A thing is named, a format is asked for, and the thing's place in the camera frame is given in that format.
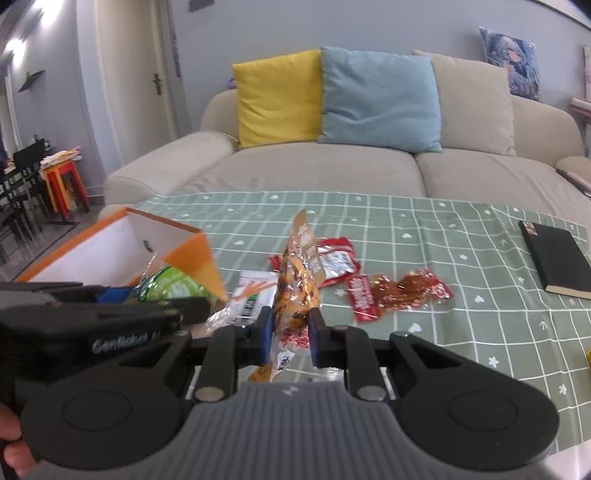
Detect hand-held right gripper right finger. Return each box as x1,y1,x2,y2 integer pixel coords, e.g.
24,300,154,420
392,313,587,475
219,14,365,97
307,306,463,401

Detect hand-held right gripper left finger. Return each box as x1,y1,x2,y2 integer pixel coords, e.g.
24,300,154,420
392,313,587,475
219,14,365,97
122,306,274,401

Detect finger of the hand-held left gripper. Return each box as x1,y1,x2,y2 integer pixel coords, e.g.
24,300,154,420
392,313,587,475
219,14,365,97
92,296,212,326
0,281,134,306

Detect green bread packet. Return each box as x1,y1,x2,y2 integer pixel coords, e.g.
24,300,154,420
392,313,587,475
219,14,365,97
134,265,223,306

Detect white stick snack packet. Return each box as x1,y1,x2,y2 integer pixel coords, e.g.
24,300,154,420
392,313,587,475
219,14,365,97
231,270,279,329

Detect orange cardboard box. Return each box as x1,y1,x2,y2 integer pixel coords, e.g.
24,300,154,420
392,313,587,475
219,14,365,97
14,207,228,306

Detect orange nut snack packet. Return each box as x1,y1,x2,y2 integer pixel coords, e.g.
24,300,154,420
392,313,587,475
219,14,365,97
247,209,326,384

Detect red and silver snack packet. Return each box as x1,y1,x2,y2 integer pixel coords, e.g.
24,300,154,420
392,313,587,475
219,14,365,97
269,237,361,289

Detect red meat snack packet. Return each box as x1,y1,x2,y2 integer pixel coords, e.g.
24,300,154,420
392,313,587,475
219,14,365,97
348,268,454,322

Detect person's left hand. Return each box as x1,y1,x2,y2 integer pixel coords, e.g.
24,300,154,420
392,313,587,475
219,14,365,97
0,408,37,479

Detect red stool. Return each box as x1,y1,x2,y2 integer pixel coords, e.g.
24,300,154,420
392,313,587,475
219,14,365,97
46,162,91,219

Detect orange stool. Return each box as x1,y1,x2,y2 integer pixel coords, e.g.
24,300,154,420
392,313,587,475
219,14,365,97
41,161,79,214

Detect pile of white cloth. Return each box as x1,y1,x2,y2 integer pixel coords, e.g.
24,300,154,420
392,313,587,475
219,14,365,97
40,147,82,168

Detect black dining chair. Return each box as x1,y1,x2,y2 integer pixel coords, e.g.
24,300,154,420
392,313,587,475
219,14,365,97
0,164,44,261

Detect green checked tablecloth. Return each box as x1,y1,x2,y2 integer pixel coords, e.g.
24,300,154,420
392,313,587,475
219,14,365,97
134,191,591,454

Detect beige sofa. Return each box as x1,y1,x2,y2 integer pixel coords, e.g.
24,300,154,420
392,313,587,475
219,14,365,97
102,48,591,219

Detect cream door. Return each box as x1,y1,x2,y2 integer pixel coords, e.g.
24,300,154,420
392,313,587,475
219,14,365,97
95,0,178,151

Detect yellow pillow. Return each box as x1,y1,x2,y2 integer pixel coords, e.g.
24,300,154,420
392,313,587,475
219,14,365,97
231,50,324,149

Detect light blue pillow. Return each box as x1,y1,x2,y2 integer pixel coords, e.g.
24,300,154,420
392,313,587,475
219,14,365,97
318,45,443,154

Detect black notebook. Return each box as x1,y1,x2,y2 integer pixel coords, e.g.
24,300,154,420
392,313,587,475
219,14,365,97
518,220,591,300

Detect beige pillow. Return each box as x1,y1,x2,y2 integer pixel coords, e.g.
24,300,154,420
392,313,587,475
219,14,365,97
412,49,517,157

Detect dark book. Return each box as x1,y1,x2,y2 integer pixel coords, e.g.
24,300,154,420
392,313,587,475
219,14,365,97
556,168,591,200

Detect printed figure pillow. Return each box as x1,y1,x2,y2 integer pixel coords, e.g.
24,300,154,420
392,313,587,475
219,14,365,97
479,26,542,102

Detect dark wall shelf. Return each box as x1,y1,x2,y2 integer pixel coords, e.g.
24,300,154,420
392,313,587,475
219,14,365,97
18,70,45,93

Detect wall poster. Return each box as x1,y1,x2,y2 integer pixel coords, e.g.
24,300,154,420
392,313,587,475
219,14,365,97
168,0,182,77

